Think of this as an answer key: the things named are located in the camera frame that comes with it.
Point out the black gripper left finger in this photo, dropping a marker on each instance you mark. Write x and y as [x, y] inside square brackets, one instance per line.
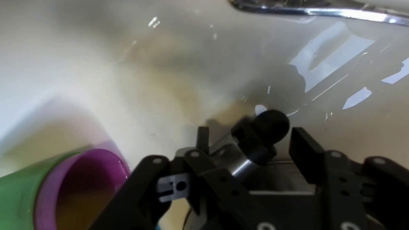
[156, 183]

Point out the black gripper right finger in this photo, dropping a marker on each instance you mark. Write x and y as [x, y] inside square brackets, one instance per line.
[353, 192]

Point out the metal kettle cap black knob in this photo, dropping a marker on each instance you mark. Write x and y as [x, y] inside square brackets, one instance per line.
[249, 143]

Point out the green and purple cup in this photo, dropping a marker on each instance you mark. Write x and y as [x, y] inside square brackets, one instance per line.
[65, 192]

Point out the metal spoon in sink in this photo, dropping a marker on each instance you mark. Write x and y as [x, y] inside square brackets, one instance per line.
[367, 10]

